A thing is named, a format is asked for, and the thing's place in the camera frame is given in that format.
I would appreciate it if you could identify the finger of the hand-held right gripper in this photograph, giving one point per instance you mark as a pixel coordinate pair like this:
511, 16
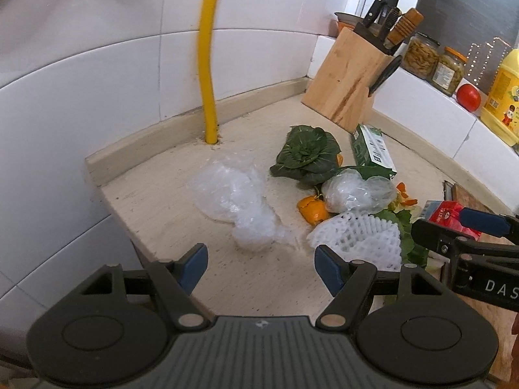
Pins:
432, 235
484, 221

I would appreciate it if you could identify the glass jar of nuts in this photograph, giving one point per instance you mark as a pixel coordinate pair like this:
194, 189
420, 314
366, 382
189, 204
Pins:
419, 58

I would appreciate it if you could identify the yellow detergent bottle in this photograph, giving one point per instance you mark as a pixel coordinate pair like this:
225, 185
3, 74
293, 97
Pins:
505, 101

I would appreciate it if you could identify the wooden knife block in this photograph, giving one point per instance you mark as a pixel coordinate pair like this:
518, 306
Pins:
344, 77

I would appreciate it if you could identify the red tomato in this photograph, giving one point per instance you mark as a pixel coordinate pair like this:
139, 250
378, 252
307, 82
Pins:
469, 97

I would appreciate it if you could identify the large orange peel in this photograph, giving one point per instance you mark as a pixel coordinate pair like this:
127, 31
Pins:
312, 210

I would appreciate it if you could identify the white stemmed big green leaf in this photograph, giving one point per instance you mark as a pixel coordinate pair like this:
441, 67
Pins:
409, 243

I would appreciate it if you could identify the metal counter trim strip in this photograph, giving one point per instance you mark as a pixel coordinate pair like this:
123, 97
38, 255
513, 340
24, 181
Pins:
449, 190

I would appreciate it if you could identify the wooden cutting board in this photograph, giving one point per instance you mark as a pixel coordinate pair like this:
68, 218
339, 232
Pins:
486, 332

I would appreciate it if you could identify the flat dark green leaf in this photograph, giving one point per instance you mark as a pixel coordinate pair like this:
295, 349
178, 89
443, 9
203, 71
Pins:
367, 171

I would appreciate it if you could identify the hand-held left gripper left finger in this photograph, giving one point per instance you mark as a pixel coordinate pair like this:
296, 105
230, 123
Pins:
194, 265

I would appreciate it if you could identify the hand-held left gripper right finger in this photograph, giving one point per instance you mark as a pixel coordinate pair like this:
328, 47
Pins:
328, 265

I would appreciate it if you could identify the small orange peel piece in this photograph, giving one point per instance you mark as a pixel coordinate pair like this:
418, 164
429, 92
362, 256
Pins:
339, 159

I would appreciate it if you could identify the person's right forearm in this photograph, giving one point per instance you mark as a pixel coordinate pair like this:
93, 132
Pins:
516, 344

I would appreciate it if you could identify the small clear plastic bag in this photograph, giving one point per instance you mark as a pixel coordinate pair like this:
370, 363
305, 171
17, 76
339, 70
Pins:
357, 192

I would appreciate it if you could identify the curled dark green leaf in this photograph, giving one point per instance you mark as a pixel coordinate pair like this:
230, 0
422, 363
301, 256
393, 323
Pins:
306, 150

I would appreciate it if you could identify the red pepper scraps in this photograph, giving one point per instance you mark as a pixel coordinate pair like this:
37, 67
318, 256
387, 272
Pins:
403, 194

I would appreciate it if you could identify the orange lidded pickle jar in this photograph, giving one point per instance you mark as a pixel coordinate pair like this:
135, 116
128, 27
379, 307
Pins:
448, 71

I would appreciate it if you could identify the white foam fruit net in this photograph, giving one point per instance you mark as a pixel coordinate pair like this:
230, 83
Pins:
357, 235

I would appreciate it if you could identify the red carton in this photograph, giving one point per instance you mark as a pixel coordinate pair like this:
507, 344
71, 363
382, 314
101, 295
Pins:
446, 212

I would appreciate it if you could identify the yellow pipe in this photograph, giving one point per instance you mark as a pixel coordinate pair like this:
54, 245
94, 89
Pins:
207, 89

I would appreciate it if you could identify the green carton box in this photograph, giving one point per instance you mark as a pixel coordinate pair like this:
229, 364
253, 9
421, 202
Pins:
371, 150

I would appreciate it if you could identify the large clear plastic bag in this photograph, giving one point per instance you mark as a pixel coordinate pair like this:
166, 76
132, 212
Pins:
235, 198

